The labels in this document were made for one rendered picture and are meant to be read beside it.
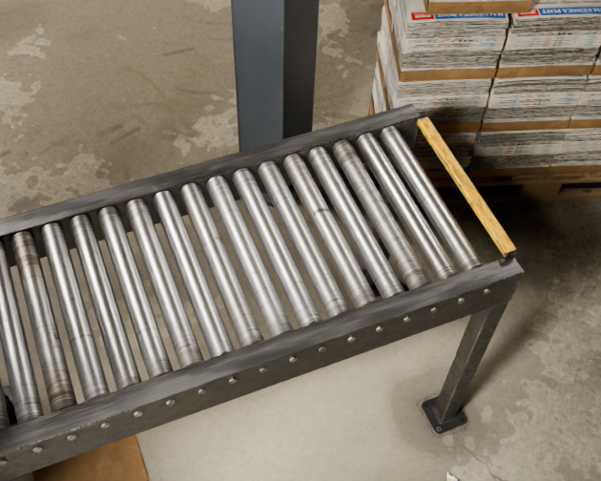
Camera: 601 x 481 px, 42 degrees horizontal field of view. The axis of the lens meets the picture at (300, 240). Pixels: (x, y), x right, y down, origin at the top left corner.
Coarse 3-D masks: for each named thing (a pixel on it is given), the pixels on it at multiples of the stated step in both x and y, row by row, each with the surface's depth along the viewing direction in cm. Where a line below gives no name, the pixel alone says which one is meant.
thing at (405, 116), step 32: (352, 128) 196; (384, 128) 197; (416, 128) 202; (224, 160) 189; (256, 160) 189; (96, 192) 183; (128, 192) 183; (0, 224) 177; (32, 224) 177; (64, 224) 180; (96, 224) 184; (128, 224) 188
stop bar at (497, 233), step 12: (420, 120) 196; (432, 132) 194; (432, 144) 192; (444, 144) 191; (444, 156) 189; (456, 168) 187; (456, 180) 186; (468, 180) 185; (468, 192) 183; (480, 204) 181; (480, 216) 180; (492, 216) 179; (492, 228) 177; (504, 240) 175; (504, 252) 174
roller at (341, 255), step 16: (288, 160) 190; (288, 176) 190; (304, 176) 187; (304, 192) 185; (320, 192) 186; (320, 208) 182; (320, 224) 180; (336, 224) 180; (336, 240) 176; (336, 256) 175; (352, 256) 175; (352, 272) 172; (352, 288) 170; (368, 288) 170
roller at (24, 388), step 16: (0, 240) 175; (0, 256) 172; (0, 272) 169; (0, 288) 167; (0, 304) 165; (16, 304) 166; (0, 320) 163; (16, 320) 164; (0, 336) 162; (16, 336) 161; (16, 352) 159; (16, 368) 156; (32, 368) 159; (16, 384) 155; (32, 384) 156; (16, 400) 153; (32, 400) 153; (16, 416) 152; (32, 416) 151
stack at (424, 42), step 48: (576, 0) 223; (384, 48) 258; (432, 48) 224; (480, 48) 225; (528, 48) 227; (576, 48) 228; (432, 96) 240; (480, 96) 241; (528, 96) 243; (576, 96) 244; (480, 144) 260; (528, 144) 262; (576, 144) 263; (528, 192) 283; (576, 192) 287
